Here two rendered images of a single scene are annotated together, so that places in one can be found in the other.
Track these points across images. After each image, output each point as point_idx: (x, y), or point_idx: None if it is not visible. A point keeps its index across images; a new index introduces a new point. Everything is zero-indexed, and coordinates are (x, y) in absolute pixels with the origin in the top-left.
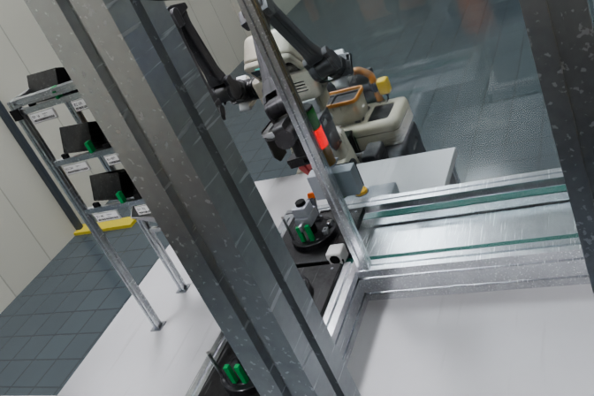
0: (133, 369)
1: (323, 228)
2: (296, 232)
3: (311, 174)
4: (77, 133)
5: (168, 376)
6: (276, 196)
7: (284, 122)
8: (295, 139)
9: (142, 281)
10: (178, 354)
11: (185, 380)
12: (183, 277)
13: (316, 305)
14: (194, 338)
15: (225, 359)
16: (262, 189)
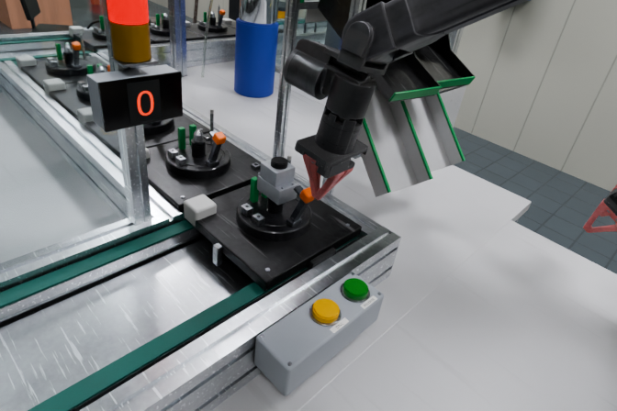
0: (311, 135)
1: (250, 206)
2: (297, 200)
3: (163, 67)
4: None
5: (273, 141)
6: (556, 308)
7: (312, 44)
8: (289, 78)
9: (455, 167)
10: (294, 151)
11: (253, 145)
12: (422, 183)
13: (149, 167)
14: (302, 161)
15: (186, 121)
16: (607, 308)
